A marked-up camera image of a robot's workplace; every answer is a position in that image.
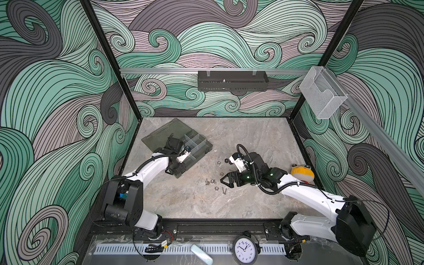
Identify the aluminium rail bar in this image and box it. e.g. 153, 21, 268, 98
120, 67, 310, 77

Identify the grey compartment organizer box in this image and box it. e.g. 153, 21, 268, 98
142, 118, 213, 178

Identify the black wall tray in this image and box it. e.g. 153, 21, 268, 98
197, 70, 269, 92

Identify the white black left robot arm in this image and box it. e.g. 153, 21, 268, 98
101, 136, 192, 233

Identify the white perforated cable duct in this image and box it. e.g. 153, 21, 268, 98
92, 243, 286, 255

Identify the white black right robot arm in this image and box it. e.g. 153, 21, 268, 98
220, 152, 377, 257

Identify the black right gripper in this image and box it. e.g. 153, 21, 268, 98
220, 169, 260, 188

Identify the white oblong remote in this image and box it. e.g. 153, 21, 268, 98
190, 245, 213, 265

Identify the white round clock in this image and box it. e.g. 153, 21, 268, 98
232, 236, 259, 265

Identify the clear plastic wall holder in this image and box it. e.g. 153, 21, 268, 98
299, 66, 347, 120

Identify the yellow frog plush toy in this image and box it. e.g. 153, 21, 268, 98
290, 164, 315, 184

